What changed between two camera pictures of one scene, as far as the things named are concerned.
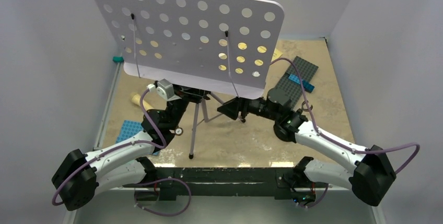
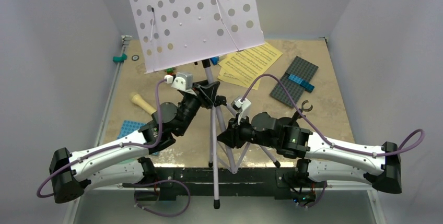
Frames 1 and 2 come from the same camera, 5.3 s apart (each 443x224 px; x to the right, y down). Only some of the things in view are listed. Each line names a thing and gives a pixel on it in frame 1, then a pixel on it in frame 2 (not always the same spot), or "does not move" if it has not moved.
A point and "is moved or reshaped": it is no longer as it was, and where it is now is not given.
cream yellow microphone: [136, 99] does not move
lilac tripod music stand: [196, 42] is moved or reshaped
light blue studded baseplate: [129, 128] does not move
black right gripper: [231, 109] to [231, 137]
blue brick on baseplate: [307, 86] does not move
